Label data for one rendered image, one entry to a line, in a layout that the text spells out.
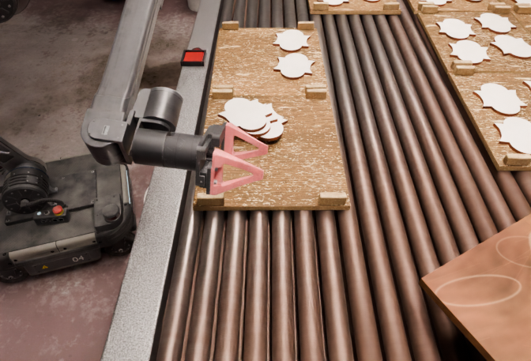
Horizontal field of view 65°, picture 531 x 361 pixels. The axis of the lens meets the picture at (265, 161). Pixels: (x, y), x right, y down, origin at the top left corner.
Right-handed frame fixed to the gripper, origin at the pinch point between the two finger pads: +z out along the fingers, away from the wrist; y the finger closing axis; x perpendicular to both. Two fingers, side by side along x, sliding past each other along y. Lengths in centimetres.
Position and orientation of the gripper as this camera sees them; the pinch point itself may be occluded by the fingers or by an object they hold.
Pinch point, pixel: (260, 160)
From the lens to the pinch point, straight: 65.7
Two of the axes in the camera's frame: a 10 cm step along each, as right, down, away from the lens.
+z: 9.9, 1.2, -0.2
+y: 0.7, -4.0, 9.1
